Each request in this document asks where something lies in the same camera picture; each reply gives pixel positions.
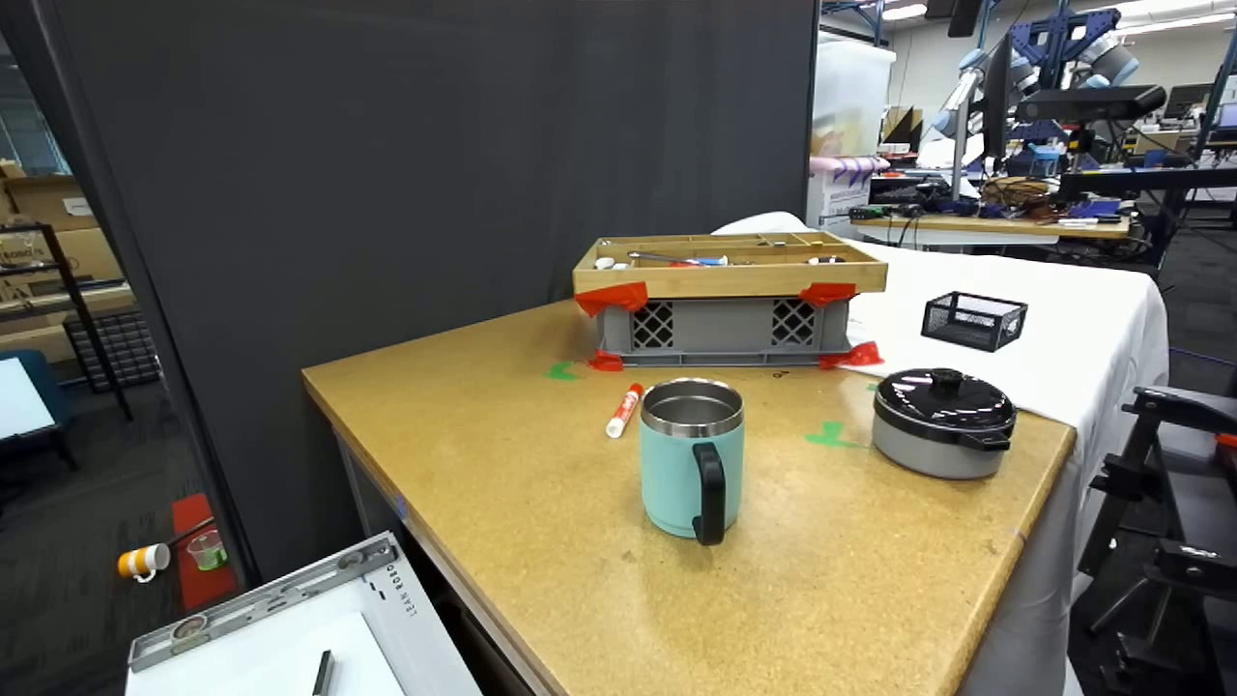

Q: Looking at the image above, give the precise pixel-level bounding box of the grey pot with black lid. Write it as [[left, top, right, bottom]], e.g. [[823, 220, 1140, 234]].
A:
[[870, 369, 1017, 480]]

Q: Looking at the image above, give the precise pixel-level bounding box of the red whiteboard marker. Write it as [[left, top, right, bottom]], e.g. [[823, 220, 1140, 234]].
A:
[[604, 382, 640, 443]]

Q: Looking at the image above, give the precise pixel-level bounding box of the wooden cutlery tray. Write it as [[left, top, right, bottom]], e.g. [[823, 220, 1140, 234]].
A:
[[570, 234, 888, 298]]

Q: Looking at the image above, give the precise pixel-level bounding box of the grey plastic crate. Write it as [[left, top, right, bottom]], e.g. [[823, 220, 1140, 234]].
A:
[[593, 298, 851, 363]]

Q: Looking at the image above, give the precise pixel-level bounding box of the teal mug with black handle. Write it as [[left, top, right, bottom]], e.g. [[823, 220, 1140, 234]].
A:
[[637, 381, 742, 547]]

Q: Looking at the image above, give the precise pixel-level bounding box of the white tablecloth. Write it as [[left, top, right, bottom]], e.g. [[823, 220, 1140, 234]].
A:
[[700, 249, 1165, 696]]

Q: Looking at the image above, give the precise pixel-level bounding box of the black wire basket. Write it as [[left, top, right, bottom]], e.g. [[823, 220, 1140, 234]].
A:
[[921, 289, 1026, 352]]

